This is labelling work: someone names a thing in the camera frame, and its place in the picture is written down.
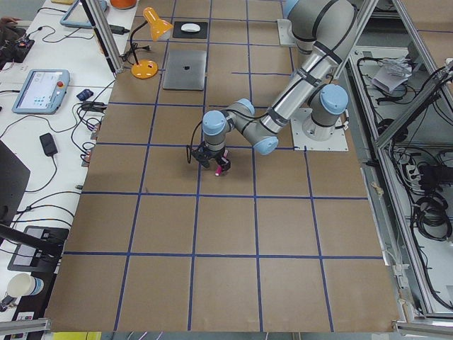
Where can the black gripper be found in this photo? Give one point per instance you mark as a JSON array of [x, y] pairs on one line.
[[214, 156]]

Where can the pink marker pen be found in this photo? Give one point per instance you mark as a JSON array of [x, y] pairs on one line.
[[219, 169]]

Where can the white computer mouse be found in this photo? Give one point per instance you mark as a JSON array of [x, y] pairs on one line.
[[190, 28]]

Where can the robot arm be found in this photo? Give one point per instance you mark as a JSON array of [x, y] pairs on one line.
[[324, 32]]

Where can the silver laptop notebook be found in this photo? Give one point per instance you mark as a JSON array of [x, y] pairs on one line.
[[185, 70]]

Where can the black mousepad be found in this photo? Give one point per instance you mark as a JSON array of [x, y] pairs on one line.
[[177, 33]]

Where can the black power adapter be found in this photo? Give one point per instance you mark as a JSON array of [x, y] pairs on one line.
[[118, 30]]

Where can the orange cylindrical container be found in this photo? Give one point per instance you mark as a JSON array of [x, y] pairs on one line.
[[123, 4]]

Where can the blue teach pendant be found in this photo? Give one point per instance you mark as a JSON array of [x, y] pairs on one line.
[[76, 17], [43, 92]]

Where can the white paper cup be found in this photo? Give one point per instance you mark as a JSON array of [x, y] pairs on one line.
[[24, 284]]

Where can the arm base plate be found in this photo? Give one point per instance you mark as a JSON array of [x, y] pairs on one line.
[[286, 37], [308, 136]]

